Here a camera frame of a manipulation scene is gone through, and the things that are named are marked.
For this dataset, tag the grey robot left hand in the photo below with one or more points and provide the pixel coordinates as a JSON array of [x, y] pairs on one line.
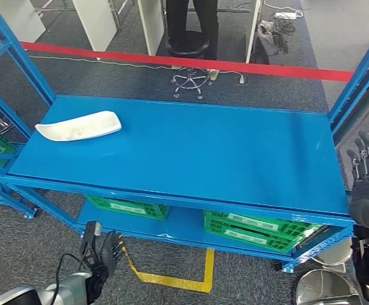
[[108, 252]]

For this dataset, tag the white curved plastic part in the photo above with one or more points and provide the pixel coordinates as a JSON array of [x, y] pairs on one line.
[[79, 126]]

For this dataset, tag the grey bag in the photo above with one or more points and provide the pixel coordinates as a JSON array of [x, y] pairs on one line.
[[264, 40]]

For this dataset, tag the black stool with chrome base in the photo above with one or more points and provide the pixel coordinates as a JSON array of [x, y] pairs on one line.
[[187, 46]]

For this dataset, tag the white power strip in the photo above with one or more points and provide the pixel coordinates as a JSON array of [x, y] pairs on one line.
[[287, 15]]

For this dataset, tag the person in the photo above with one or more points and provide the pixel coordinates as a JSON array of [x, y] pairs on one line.
[[178, 21]]

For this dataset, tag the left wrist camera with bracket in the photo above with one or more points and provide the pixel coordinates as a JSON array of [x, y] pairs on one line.
[[88, 238]]

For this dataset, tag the chrome round stool base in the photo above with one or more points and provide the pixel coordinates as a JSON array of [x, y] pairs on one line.
[[324, 288]]

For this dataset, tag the red barrier tape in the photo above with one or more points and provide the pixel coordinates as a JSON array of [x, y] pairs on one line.
[[267, 68]]

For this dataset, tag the yellow floor tape outline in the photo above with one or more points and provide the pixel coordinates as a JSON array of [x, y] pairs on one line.
[[209, 269]]

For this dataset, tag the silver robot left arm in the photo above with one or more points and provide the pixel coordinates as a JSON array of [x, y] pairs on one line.
[[70, 290]]

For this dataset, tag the white desk side panel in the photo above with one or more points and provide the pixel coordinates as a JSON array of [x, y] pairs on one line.
[[95, 23], [19, 19]]

